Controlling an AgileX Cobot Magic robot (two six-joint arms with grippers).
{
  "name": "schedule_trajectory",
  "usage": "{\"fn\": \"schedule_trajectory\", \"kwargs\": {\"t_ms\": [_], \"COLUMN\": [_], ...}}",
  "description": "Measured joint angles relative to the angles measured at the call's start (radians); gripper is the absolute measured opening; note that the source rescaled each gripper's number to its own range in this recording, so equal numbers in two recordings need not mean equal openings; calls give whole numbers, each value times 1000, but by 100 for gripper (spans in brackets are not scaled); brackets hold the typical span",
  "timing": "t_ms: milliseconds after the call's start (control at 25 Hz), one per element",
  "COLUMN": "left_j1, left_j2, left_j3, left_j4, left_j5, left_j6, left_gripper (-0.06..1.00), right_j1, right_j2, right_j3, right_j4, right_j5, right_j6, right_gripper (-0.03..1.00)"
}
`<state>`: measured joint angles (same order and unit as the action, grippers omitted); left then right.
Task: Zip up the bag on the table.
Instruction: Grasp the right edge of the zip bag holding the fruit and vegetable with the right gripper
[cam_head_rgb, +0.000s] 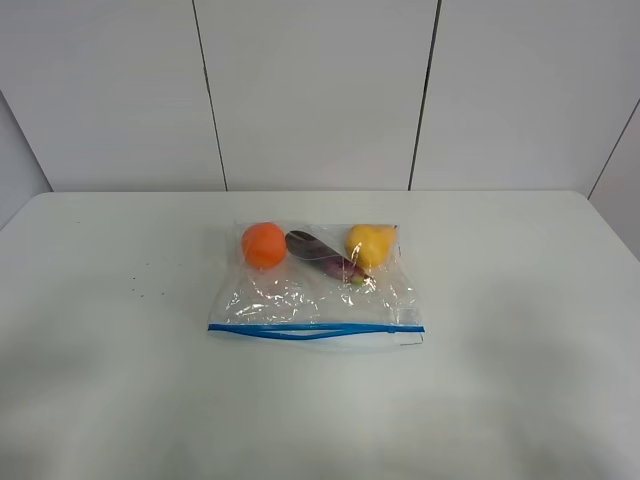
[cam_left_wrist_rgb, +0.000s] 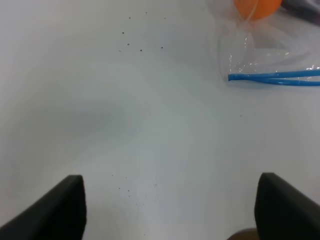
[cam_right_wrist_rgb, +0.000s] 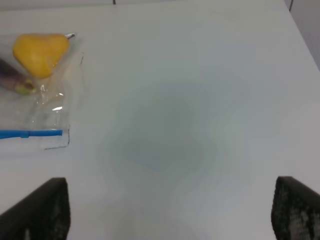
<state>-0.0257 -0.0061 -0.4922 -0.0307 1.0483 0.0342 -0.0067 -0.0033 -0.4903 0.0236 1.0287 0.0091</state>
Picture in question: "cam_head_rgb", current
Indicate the clear blue-zip file bag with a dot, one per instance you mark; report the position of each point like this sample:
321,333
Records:
295,302

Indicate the purple eggplant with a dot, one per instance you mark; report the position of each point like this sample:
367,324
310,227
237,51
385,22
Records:
317,254

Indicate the yellow pear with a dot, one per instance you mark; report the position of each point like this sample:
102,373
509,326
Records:
369,245

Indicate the orange fruit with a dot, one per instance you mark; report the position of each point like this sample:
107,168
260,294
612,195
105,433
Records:
263,245

